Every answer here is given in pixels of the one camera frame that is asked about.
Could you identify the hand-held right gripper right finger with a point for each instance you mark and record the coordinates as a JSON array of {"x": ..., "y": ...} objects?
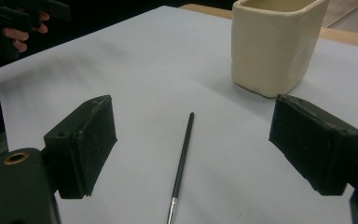
[{"x": 313, "y": 146}]

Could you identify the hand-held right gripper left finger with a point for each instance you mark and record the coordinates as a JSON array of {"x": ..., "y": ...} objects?
[{"x": 87, "y": 146}]

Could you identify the cream square pen holder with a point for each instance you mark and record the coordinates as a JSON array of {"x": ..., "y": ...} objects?
[{"x": 270, "y": 49}]

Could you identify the white table sheet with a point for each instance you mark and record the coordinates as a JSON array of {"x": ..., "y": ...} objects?
[{"x": 167, "y": 77}]

